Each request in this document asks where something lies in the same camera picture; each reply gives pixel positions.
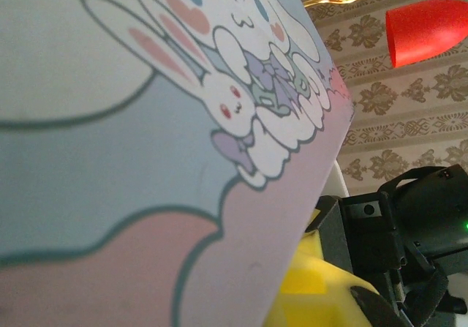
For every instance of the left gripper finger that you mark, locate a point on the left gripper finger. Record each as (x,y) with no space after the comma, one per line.
(311,297)

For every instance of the pastel cartoon tin box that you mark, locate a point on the pastel cartoon tin box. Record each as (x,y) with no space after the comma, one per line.
(146,158)

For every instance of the red plastic goblet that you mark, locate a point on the red plastic goblet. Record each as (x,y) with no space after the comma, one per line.
(420,30)

